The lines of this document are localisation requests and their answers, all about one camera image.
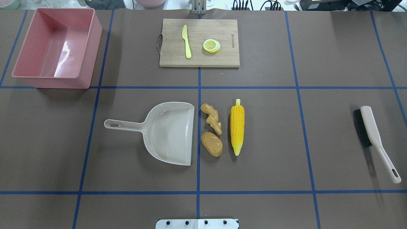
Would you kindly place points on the toy ginger root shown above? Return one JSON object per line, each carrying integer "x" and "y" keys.
{"x": 213, "y": 118}

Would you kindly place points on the toy brown potato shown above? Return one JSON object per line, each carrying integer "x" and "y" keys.
{"x": 212, "y": 144}

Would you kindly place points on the toy yellow corn cob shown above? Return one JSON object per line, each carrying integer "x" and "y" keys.
{"x": 237, "y": 126}

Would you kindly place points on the beige plastic dustpan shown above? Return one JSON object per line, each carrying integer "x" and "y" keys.
{"x": 167, "y": 131}

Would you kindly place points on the beige hand brush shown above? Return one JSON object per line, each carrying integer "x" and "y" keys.
{"x": 369, "y": 136}

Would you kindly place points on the pink plastic bin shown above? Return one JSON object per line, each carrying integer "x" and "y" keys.
{"x": 59, "y": 49}

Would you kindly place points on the yellow lemon slice toy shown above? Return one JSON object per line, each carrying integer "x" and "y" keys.
{"x": 211, "y": 46}

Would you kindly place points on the wooden cutting board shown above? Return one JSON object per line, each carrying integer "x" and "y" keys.
{"x": 225, "y": 31}

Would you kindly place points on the yellow plastic knife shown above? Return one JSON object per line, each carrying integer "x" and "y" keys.
{"x": 188, "y": 54}

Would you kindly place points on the black power strip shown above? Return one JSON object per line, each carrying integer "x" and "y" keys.
{"x": 268, "y": 5}

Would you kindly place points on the pink bowl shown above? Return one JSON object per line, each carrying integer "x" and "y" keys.
{"x": 150, "y": 3}

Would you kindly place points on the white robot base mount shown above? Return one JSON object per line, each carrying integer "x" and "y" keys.
{"x": 197, "y": 224}

